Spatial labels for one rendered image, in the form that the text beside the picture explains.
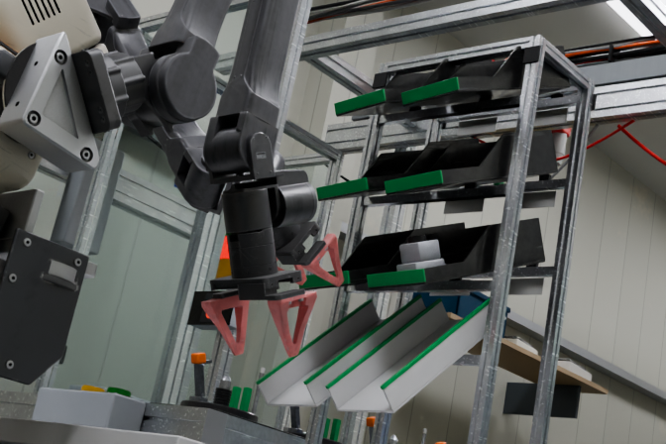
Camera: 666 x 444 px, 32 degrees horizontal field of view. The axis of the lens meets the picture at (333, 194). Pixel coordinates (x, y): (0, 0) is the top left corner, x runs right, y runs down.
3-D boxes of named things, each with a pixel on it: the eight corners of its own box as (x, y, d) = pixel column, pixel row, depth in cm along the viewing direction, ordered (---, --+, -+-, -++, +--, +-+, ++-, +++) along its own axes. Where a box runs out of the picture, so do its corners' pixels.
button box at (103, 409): (105, 429, 182) (115, 391, 184) (30, 421, 196) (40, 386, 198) (138, 439, 187) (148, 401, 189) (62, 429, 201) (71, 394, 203)
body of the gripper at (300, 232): (285, 231, 178) (257, 196, 176) (324, 230, 170) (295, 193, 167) (260, 261, 175) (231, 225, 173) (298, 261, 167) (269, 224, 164)
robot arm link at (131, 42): (85, 47, 193) (99, -7, 187) (116, 47, 196) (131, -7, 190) (187, 220, 168) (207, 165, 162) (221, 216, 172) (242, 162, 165)
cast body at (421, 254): (418, 282, 173) (411, 236, 174) (398, 284, 177) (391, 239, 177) (456, 275, 179) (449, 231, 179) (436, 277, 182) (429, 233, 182)
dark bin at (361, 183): (367, 191, 186) (361, 147, 187) (317, 201, 196) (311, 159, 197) (485, 178, 204) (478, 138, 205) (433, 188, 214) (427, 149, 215)
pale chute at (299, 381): (317, 407, 174) (305, 382, 173) (267, 405, 184) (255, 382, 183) (431, 317, 191) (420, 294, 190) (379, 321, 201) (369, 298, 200)
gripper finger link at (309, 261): (334, 267, 178) (299, 223, 174) (363, 268, 172) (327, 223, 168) (309, 298, 174) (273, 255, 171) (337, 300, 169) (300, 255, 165)
